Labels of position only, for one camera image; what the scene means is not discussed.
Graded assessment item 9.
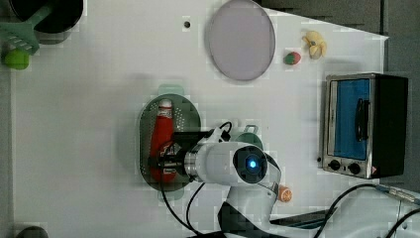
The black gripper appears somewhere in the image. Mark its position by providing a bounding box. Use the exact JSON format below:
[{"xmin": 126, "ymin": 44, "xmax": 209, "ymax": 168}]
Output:
[{"xmin": 157, "ymin": 131, "xmax": 212, "ymax": 175}]

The red plush ketchup bottle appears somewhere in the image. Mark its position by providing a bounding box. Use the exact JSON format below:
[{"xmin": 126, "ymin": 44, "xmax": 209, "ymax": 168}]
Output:
[{"xmin": 150, "ymin": 99, "xmax": 176, "ymax": 183}]

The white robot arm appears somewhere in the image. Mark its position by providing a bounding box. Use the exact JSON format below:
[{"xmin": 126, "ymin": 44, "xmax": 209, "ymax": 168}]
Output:
[{"xmin": 149, "ymin": 129, "xmax": 419, "ymax": 238}]

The green oval strainer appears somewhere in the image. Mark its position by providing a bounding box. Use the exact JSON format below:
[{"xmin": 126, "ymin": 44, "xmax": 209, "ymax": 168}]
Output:
[{"xmin": 138, "ymin": 84, "xmax": 201, "ymax": 200}]

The green metal cup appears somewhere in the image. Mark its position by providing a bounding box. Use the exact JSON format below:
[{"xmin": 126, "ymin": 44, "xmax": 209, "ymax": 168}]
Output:
[{"xmin": 232, "ymin": 125, "xmax": 263, "ymax": 150}]

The orange slice toy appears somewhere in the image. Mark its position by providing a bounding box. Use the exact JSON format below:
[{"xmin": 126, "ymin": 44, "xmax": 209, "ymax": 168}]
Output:
[{"xmin": 278, "ymin": 185, "xmax": 292, "ymax": 202}]

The lilac round plate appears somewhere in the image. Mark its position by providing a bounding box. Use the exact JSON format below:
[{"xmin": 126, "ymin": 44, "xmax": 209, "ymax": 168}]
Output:
[{"xmin": 207, "ymin": 0, "xmax": 275, "ymax": 80}]

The red toy apple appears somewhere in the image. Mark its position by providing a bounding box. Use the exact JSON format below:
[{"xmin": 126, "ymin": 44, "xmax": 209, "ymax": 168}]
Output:
[{"xmin": 283, "ymin": 52, "xmax": 301, "ymax": 65}]

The black cylinder container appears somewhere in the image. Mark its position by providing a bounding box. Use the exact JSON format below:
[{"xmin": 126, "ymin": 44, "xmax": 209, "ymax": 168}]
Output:
[{"xmin": 8, "ymin": 0, "xmax": 84, "ymax": 34}]

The yellow toy banana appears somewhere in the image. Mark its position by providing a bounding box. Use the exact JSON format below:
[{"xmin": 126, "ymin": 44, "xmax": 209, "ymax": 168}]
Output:
[{"xmin": 302, "ymin": 31, "xmax": 327, "ymax": 60}]

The black toaster oven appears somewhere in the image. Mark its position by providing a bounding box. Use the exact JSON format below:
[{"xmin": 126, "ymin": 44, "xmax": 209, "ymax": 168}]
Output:
[{"xmin": 322, "ymin": 73, "xmax": 408, "ymax": 179}]

